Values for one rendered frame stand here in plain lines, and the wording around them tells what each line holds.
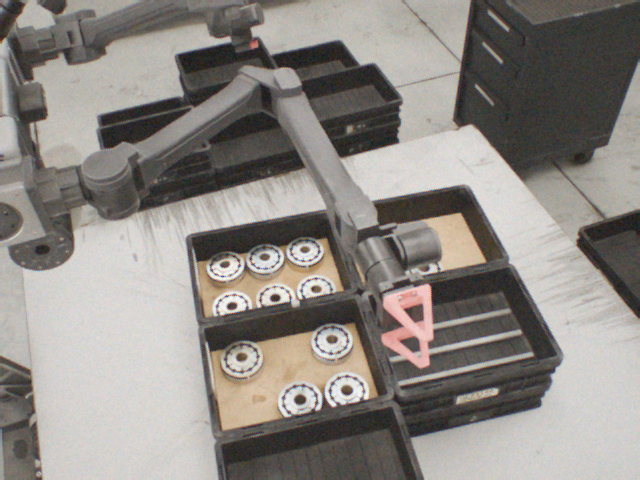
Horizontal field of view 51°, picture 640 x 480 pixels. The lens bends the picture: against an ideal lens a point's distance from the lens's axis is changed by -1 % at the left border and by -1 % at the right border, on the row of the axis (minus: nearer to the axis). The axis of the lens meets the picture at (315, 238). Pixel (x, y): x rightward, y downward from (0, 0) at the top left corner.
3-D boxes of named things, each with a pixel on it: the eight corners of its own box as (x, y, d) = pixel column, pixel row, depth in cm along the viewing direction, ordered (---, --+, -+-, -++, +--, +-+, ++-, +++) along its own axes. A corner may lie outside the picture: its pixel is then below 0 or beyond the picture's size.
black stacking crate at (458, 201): (359, 319, 175) (360, 292, 167) (331, 237, 195) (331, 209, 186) (503, 290, 180) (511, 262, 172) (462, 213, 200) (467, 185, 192)
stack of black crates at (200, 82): (204, 171, 315) (188, 90, 282) (189, 133, 334) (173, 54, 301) (285, 150, 324) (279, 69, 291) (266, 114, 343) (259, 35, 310)
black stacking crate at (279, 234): (204, 351, 170) (197, 325, 161) (192, 263, 189) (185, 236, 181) (357, 320, 175) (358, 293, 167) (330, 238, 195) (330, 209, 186)
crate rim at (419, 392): (396, 403, 148) (396, 398, 146) (359, 298, 168) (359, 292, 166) (564, 365, 153) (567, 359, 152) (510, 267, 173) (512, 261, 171)
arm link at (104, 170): (258, 92, 144) (254, 50, 136) (307, 116, 138) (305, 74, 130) (87, 208, 121) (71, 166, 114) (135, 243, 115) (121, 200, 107)
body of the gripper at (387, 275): (420, 323, 102) (400, 287, 107) (425, 280, 94) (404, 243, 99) (380, 336, 101) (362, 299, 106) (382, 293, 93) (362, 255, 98)
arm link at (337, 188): (271, 116, 138) (267, 71, 130) (297, 110, 139) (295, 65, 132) (348, 266, 110) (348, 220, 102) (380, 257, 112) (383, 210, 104)
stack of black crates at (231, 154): (226, 229, 290) (215, 169, 265) (209, 184, 309) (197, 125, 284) (314, 204, 298) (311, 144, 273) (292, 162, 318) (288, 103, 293)
